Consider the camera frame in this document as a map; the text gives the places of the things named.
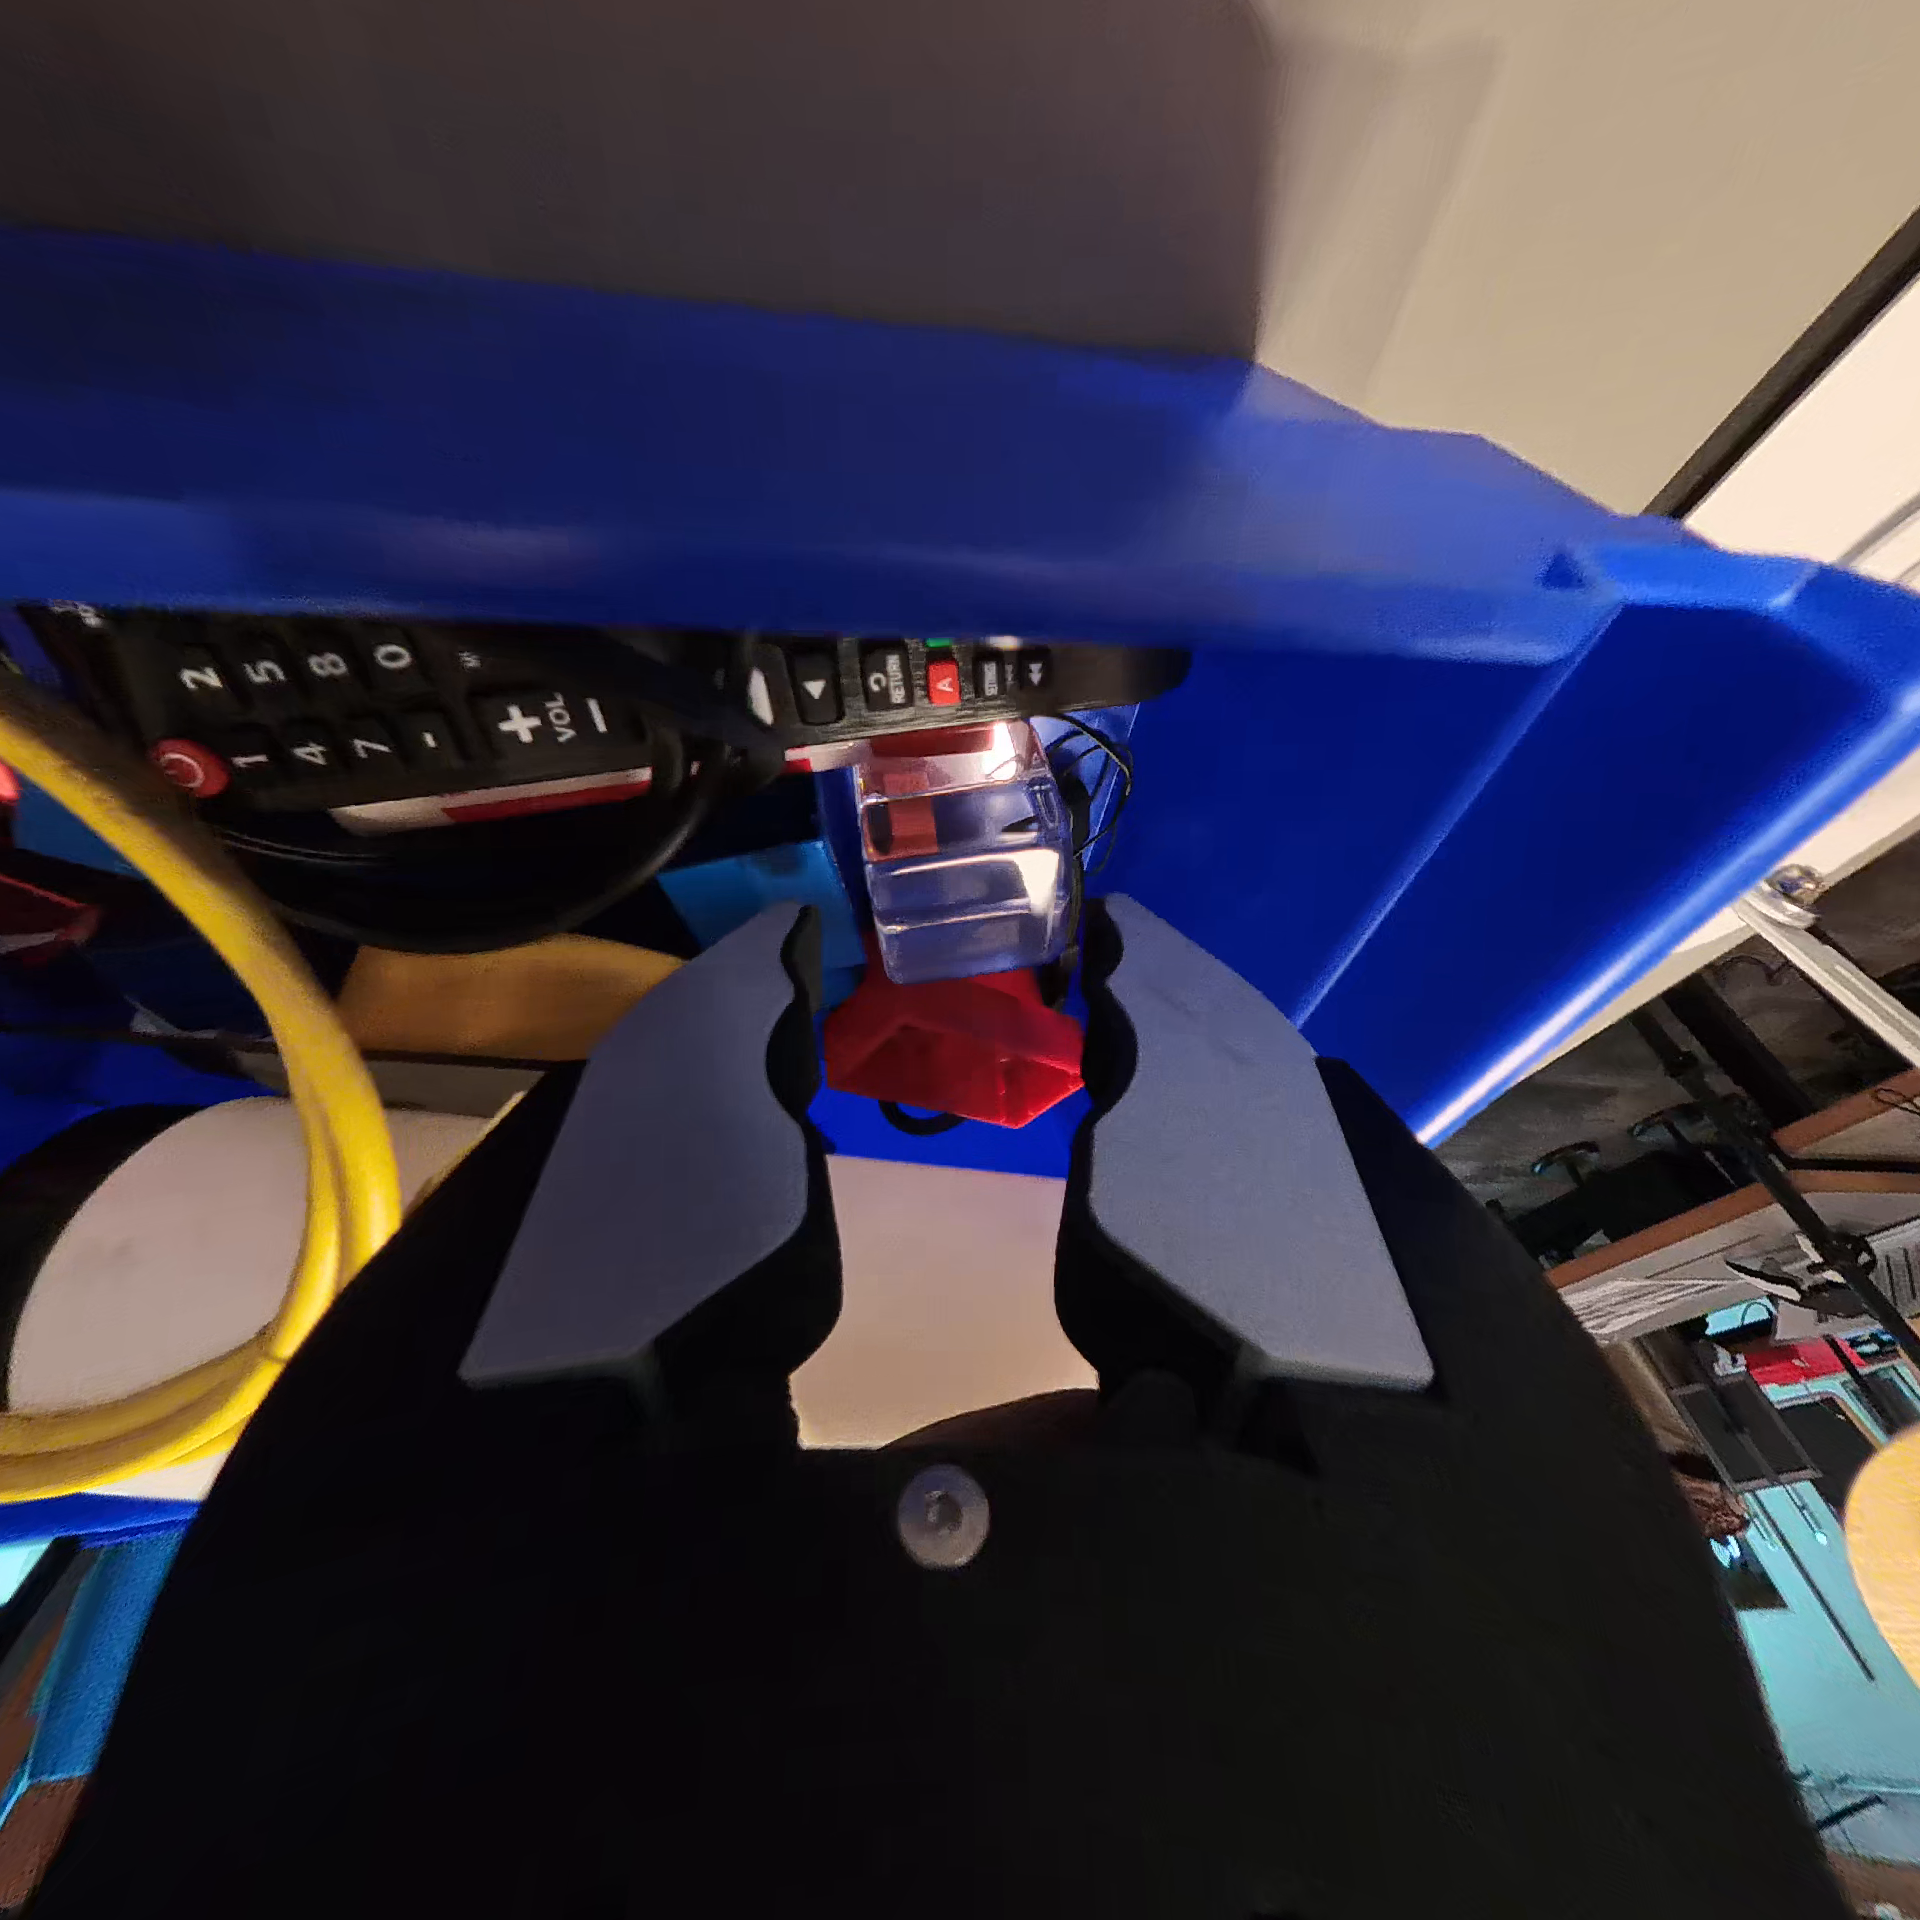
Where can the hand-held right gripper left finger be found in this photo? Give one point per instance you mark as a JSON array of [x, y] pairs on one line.
[[662, 1186]]

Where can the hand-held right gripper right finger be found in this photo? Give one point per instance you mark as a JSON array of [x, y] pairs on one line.
[[1245, 1200]]

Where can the red transparent cube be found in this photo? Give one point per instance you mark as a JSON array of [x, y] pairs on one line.
[[945, 1050]]

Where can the clear transparent cube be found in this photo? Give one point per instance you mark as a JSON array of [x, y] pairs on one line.
[[961, 885]]

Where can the blue plastic bin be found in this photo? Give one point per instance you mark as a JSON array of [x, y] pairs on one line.
[[1349, 750]]

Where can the white bottle with black cap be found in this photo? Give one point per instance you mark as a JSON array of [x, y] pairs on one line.
[[150, 1277]]

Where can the black remote control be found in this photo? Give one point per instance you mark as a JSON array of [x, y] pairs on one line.
[[375, 706]]

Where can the red plastic bin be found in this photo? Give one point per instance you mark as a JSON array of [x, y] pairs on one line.
[[1799, 1363]]

